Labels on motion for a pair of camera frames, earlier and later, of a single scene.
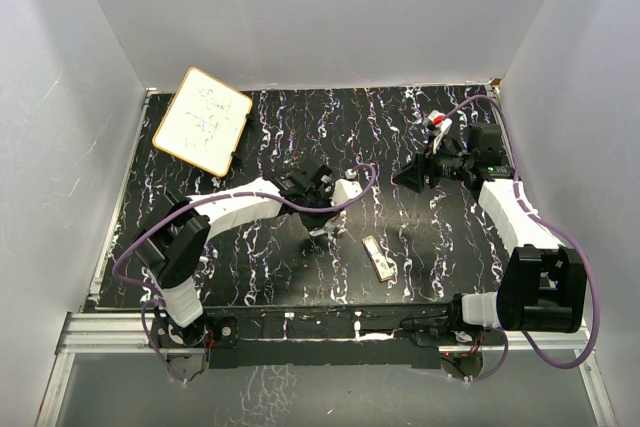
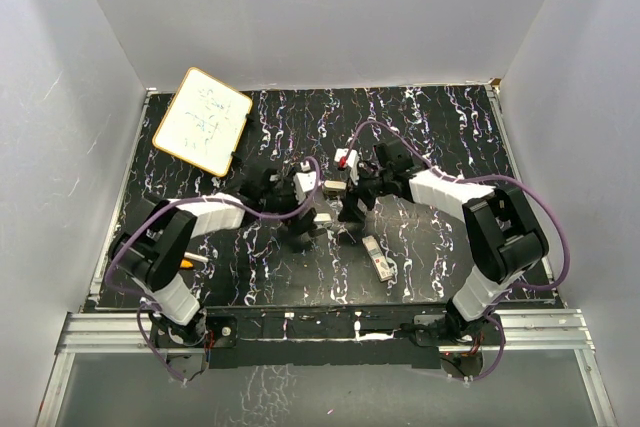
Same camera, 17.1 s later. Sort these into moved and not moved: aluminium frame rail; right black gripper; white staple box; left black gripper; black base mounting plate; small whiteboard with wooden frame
Moved: left black gripper; right black gripper
Not moved: small whiteboard with wooden frame; black base mounting plate; white staple box; aluminium frame rail
